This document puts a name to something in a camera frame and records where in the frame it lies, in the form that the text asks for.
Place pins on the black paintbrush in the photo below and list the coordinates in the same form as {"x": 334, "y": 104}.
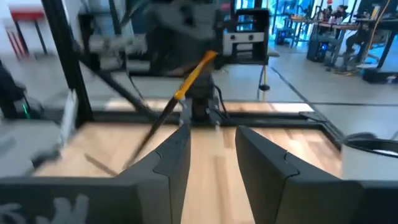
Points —
{"x": 186, "y": 87}

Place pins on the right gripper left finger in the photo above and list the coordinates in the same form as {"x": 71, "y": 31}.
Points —
{"x": 164, "y": 186}

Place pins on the person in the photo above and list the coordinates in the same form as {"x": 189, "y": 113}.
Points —
{"x": 340, "y": 11}

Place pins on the white spot lamp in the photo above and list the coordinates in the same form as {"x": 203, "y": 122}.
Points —
{"x": 367, "y": 161}

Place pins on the black equipment cart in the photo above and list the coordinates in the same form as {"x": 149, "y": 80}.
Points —
{"x": 245, "y": 37}

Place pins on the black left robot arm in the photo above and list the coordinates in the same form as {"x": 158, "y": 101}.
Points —
{"x": 177, "y": 34}

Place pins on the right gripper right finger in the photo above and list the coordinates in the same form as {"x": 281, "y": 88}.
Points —
{"x": 280, "y": 193}

